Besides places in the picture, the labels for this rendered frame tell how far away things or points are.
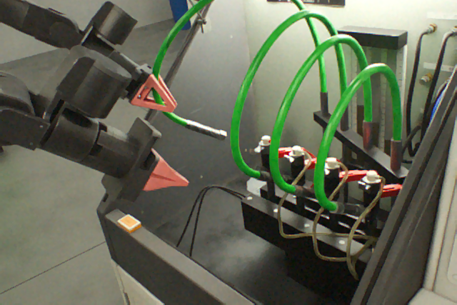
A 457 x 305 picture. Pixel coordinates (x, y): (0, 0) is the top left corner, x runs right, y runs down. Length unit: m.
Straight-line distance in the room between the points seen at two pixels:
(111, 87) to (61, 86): 0.05
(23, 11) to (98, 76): 0.40
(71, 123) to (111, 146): 0.05
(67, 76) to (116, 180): 0.15
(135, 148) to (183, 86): 0.60
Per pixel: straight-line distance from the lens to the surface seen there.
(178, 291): 0.97
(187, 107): 1.18
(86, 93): 0.52
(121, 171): 0.57
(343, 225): 0.93
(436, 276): 0.82
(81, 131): 0.54
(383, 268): 0.71
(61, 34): 0.88
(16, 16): 0.90
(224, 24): 1.22
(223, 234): 1.17
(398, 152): 0.85
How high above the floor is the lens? 1.56
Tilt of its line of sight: 27 degrees down
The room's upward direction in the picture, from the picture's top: 8 degrees counter-clockwise
